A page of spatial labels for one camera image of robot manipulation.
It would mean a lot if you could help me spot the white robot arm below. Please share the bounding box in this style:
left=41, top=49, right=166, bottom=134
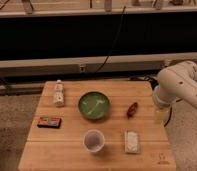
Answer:
left=152, top=61, right=197, bottom=123

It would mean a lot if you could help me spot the green ceramic bowl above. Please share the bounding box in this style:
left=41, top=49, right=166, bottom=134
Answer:
left=78, top=91, right=110, bottom=120

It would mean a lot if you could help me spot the dark red small object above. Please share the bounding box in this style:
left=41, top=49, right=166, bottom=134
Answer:
left=127, top=102, right=138, bottom=118

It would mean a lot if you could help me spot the white plastic bottle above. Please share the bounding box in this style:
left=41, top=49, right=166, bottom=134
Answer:
left=53, top=80, right=64, bottom=107

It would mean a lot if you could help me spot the red black flat box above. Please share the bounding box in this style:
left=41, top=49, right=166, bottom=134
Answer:
left=37, top=117, right=61, bottom=128

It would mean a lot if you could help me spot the black hanging cable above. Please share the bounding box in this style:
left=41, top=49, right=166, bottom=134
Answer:
left=92, top=5, right=127, bottom=74

